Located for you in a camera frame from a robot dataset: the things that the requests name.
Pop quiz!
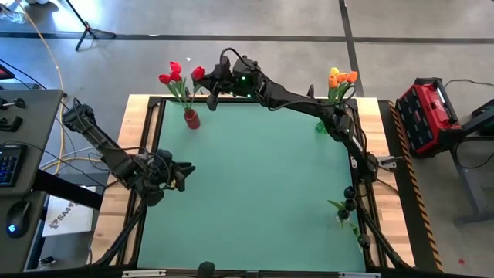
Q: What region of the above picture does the black box device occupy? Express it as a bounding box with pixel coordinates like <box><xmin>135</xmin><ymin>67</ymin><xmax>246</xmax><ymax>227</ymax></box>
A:
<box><xmin>461</xmin><ymin>98</ymin><xmax>494</xmax><ymax>137</ymax></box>

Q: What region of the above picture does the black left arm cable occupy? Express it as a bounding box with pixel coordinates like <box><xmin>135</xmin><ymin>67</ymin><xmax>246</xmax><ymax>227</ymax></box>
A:
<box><xmin>71</xmin><ymin>97</ymin><xmax>173</xmax><ymax>186</ymax></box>

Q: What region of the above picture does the red ribbed glass vase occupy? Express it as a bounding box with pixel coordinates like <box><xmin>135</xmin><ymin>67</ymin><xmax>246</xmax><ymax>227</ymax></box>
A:
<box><xmin>183</xmin><ymin>108</ymin><xmax>201</xmax><ymax>131</ymax></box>

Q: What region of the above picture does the black floor cable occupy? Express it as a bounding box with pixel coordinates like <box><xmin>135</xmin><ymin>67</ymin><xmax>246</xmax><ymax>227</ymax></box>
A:
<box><xmin>442</xmin><ymin>78</ymin><xmax>494</xmax><ymax>89</ymax></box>
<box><xmin>0</xmin><ymin>58</ymin><xmax>67</xmax><ymax>97</ymax></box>

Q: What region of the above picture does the silver metal bracket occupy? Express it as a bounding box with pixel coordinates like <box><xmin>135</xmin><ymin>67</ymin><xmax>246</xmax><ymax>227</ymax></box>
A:
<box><xmin>121</xmin><ymin>269</ymin><xmax>167</xmax><ymax>278</ymax></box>
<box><xmin>338</xmin><ymin>271</ymin><xmax>382</xmax><ymax>278</ymax></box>

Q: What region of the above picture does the black metal stand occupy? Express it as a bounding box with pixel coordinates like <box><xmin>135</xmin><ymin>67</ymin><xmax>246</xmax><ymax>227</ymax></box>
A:
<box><xmin>449</xmin><ymin>129</ymin><xmax>494</xmax><ymax>227</ymax></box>

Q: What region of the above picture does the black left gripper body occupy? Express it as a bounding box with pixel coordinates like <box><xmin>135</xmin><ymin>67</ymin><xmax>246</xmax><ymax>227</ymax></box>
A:
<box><xmin>154</xmin><ymin>149</ymin><xmax>186</xmax><ymax>192</ymax></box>

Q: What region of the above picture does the black board with hazard stripe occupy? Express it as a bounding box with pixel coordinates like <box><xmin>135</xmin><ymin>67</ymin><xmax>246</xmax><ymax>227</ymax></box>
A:
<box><xmin>377</xmin><ymin>99</ymin><xmax>445</xmax><ymax>273</ymax></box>

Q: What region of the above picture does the grey side desk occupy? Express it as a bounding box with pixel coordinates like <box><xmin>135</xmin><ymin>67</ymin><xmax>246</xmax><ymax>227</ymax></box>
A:
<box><xmin>0</xmin><ymin>89</ymin><xmax>65</xmax><ymax>273</ymax></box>

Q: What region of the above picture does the teal green table mat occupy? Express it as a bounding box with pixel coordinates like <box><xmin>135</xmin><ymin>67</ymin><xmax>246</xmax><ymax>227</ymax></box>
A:
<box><xmin>136</xmin><ymin>100</ymin><xmax>367</xmax><ymax>272</ymax></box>

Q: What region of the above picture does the black backlit keyboard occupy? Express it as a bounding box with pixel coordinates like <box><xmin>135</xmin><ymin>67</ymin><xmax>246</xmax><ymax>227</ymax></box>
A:
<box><xmin>0</xmin><ymin>143</ymin><xmax>27</xmax><ymax>189</ymax></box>

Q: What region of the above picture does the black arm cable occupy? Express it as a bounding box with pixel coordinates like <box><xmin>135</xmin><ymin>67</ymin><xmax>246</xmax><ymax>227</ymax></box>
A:
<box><xmin>71</xmin><ymin>97</ymin><xmax>173</xmax><ymax>186</ymax></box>
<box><xmin>218</xmin><ymin>46</ymin><xmax>358</xmax><ymax>113</ymax></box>

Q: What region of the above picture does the black computer mouse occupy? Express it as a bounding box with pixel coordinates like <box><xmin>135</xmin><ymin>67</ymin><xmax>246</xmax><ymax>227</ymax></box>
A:
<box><xmin>5</xmin><ymin>199</ymin><xmax>32</xmax><ymax>239</ymax></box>

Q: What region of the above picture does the black handle piece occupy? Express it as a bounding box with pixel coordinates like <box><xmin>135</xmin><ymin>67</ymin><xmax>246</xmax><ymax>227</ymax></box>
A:
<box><xmin>0</xmin><ymin>115</ymin><xmax>23</xmax><ymax>134</ymax></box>

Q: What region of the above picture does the yellow cable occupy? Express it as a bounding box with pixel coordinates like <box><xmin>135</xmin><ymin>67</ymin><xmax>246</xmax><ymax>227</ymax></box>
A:
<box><xmin>15</xmin><ymin>0</ymin><xmax>103</xmax><ymax>177</ymax></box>

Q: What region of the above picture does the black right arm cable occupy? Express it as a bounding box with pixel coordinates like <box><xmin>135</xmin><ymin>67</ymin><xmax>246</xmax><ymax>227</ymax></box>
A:
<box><xmin>218</xmin><ymin>46</ymin><xmax>358</xmax><ymax>113</ymax></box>

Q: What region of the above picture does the red black tool case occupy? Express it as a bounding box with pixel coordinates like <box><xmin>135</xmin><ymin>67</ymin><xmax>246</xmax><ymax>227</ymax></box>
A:
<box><xmin>394</xmin><ymin>76</ymin><xmax>466</xmax><ymax>158</ymax></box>

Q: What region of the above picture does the clear plastic bag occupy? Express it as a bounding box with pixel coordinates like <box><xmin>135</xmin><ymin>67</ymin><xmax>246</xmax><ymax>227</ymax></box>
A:
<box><xmin>0</xmin><ymin>3</ymin><xmax>27</xmax><ymax>25</ymax></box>

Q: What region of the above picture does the black desk beam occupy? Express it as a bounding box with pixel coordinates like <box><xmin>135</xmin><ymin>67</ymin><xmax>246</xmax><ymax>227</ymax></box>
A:
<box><xmin>32</xmin><ymin>169</ymin><xmax>104</xmax><ymax>212</ymax></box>

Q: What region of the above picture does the white printed sign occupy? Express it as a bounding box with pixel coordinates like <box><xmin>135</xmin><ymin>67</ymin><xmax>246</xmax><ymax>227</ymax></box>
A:
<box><xmin>41</xmin><ymin>185</ymin><xmax>96</xmax><ymax>238</ymax></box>

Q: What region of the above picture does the black tripod stand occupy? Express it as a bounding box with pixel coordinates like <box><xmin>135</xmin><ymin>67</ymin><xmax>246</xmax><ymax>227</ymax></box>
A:
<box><xmin>63</xmin><ymin>0</ymin><xmax>117</xmax><ymax>53</ymax></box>

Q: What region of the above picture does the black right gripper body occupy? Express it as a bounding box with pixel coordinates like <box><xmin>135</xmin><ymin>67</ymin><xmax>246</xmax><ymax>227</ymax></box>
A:
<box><xmin>207</xmin><ymin>56</ymin><xmax>267</xmax><ymax>112</ymax></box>

